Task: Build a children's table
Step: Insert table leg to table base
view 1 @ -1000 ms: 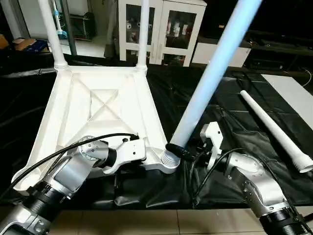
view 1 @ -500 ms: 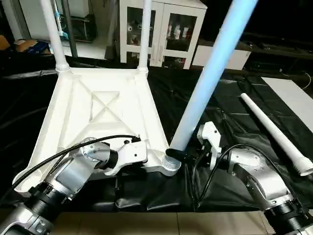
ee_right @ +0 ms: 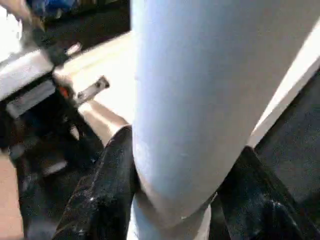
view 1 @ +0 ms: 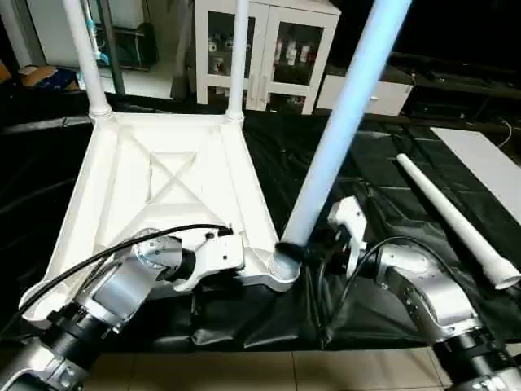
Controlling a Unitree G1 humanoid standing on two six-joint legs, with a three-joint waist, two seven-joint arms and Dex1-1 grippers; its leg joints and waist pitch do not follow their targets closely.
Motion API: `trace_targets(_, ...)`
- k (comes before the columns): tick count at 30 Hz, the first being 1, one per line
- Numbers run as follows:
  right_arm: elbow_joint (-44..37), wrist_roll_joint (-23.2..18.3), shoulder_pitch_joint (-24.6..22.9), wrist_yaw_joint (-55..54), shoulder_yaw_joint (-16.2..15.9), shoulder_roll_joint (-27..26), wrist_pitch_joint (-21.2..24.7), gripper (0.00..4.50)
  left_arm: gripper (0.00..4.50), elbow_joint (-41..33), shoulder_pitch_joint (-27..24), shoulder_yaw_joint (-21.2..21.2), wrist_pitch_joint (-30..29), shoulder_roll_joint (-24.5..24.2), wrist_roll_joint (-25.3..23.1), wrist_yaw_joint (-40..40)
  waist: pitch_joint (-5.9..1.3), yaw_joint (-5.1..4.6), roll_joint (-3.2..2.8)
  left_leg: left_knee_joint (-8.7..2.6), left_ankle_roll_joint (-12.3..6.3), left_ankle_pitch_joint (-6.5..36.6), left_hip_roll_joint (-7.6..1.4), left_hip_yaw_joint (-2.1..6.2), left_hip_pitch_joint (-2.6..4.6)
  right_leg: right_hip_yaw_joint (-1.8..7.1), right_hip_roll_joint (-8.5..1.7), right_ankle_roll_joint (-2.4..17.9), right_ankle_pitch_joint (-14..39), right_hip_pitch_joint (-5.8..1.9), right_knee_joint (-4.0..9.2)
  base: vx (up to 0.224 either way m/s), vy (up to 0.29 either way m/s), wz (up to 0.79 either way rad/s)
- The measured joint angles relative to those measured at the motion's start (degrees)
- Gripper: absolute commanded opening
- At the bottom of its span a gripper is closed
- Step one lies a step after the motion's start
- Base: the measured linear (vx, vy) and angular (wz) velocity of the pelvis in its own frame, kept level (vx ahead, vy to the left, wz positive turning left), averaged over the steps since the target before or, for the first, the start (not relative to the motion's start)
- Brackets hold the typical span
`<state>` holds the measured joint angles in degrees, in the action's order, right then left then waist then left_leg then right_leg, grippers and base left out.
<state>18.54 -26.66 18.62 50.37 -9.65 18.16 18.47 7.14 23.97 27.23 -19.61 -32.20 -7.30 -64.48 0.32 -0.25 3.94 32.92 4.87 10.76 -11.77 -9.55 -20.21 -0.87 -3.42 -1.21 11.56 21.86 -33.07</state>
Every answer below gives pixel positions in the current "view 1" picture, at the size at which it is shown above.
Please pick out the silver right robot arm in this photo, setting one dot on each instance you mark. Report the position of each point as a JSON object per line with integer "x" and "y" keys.
{"x": 431, "y": 293}

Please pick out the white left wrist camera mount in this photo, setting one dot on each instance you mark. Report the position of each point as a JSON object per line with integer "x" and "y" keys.
{"x": 207, "y": 259}

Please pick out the white plastic table top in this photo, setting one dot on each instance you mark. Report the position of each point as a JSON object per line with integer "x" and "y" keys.
{"x": 163, "y": 179}

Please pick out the white glass door cabinet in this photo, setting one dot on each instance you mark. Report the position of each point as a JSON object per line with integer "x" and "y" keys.
{"x": 269, "y": 49}

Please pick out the white drawer unit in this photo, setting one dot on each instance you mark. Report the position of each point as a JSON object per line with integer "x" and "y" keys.
{"x": 366, "y": 94}

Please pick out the white flat board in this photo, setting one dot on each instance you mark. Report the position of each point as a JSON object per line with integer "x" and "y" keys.
{"x": 484, "y": 159}

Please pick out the grey vertical metal pole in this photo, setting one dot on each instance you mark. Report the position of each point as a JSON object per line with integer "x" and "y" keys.
{"x": 114, "y": 45}

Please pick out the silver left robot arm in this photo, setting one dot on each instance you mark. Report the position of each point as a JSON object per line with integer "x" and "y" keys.
{"x": 98, "y": 309}

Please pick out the brown cardboard box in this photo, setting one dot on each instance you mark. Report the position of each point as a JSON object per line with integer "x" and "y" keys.
{"x": 45, "y": 77}

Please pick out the black work mat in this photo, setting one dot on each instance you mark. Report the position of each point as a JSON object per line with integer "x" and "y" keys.
{"x": 269, "y": 318}

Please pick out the white plastic table leg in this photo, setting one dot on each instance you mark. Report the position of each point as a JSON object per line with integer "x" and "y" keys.
{"x": 85, "y": 53}
{"x": 456, "y": 216}
{"x": 237, "y": 57}
{"x": 342, "y": 122}

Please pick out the light blue plastic object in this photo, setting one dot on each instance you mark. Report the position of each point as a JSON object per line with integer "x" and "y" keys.
{"x": 96, "y": 41}

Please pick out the dark low media cabinet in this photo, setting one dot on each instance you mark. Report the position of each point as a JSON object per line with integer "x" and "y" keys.
{"x": 464, "y": 94}

